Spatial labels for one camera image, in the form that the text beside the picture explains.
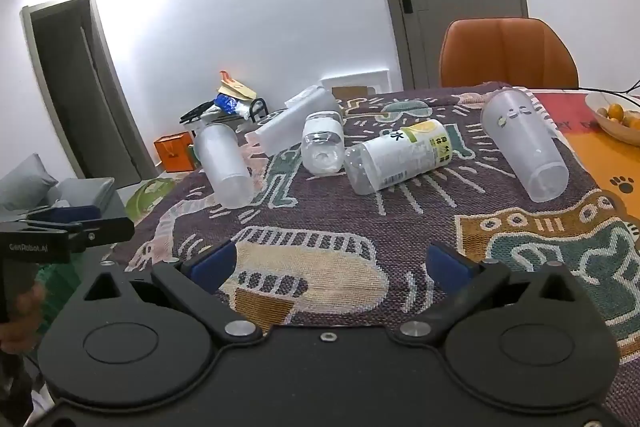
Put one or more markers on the white fruit bowl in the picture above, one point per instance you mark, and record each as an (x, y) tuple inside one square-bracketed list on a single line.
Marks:
[(594, 100)]

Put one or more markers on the yellow paper bag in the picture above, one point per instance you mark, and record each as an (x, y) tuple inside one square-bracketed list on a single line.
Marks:
[(234, 88)]

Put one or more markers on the frosted cup with face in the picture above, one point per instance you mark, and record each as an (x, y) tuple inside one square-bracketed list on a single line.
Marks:
[(519, 132)]

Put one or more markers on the person's left hand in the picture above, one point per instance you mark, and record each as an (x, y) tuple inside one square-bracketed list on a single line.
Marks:
[(19, 335)]

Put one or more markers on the blue plastic bag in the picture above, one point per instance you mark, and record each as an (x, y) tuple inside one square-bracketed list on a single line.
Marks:
[(227, 103)]

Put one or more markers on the orange fruit in bowl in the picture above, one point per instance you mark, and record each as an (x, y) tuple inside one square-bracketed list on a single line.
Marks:
[(616, 113)]

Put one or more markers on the frosted cup far left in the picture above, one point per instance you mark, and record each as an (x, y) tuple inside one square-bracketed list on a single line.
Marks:
[(218, 151)]

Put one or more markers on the yellow label plastic bottle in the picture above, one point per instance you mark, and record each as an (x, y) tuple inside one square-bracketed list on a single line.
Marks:
[(397, 156)]

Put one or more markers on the frosted cup back centre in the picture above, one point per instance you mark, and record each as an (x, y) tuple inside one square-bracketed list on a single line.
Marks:
[(281, 132)]

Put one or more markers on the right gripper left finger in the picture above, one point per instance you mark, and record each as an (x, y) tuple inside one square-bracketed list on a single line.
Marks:
[(191, 287)]

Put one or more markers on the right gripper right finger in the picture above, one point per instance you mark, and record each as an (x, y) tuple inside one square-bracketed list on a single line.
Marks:
[(469, 287)]

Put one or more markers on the orange storage box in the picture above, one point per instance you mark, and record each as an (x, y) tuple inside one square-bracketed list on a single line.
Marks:
[(174, 152)]

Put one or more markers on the patterned woven table cloth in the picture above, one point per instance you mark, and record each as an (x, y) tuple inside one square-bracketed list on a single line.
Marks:
[(312, 251)]

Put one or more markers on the black wire rack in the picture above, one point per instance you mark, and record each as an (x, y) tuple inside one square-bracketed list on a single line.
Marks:
[(209, 112)]

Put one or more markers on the orange leather chair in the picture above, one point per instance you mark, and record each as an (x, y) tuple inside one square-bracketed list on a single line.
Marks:
[(518, 51)]

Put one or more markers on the grey sofa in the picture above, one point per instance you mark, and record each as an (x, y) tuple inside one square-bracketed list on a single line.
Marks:
[(29, 188)]

